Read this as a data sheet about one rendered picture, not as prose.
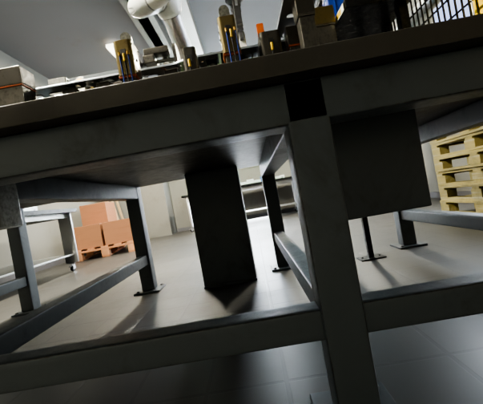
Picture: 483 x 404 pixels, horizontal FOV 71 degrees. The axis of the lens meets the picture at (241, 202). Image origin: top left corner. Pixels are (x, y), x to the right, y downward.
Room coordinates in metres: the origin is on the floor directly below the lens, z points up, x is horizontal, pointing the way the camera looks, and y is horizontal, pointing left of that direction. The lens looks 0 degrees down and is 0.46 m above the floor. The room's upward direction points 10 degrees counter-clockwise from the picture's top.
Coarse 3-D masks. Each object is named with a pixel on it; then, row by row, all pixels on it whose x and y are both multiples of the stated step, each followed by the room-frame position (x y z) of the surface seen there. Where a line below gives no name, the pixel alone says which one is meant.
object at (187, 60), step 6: (186, 48) 1.13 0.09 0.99; (192, 48) 1.13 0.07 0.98; (186, 54) 1.13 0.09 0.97; (192, 54) 1.13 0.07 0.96; (186, 60) 1.13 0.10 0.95; (192, 60) 1.13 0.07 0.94; (198, 60) 1.18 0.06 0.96; (186, 66) 1.13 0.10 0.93; (192, 66) 1.13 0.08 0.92; (198, 66) 1.14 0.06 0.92
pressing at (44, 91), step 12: (252, 48) 1.25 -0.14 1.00; (180, 60) 1.23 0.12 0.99; (204, 60) 1.28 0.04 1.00; (216, 60) 1.30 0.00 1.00; (144, 72) 1.29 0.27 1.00; (156, 72) 1.31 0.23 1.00; (60, 84) 1.24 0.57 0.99; (72, 84) 1.28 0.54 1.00; (84, 84) 1.30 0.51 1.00; (48, 96) 1.35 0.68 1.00
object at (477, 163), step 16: (480, 128) 2.49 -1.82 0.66; (432, 144) 3.20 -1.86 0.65; (448, 144) 3.11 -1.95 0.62; (480, 144) 2.60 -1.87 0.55; (448, 160) 3.05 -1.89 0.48; (480, 160) 2.57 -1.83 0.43; (448, 176) 3.07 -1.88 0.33; (480, 176) 2.63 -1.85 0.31; (448, 192) 3.08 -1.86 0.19; (480, 192) 2.62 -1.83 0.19; (448, 208) 3.07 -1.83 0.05; (480, 208) 2.65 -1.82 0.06
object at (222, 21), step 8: (224, 16) 1.08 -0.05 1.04; (232, 16) 1.08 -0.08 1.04; (224, 24) 1.08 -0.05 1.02; (232, 24) 1.08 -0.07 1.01; (224, 32) 1.08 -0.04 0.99; (232, 32) 1.08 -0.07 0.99; (224, 40) 1.08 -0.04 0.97; (232, 40) 1.08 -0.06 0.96; (224, 48) 1.08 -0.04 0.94; (232, 48) 1.08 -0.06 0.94; (240, 48) 1.10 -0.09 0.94; (224, 56) 1.09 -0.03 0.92; (232, 56) 1.09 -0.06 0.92; (240, 56) 1.12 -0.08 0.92
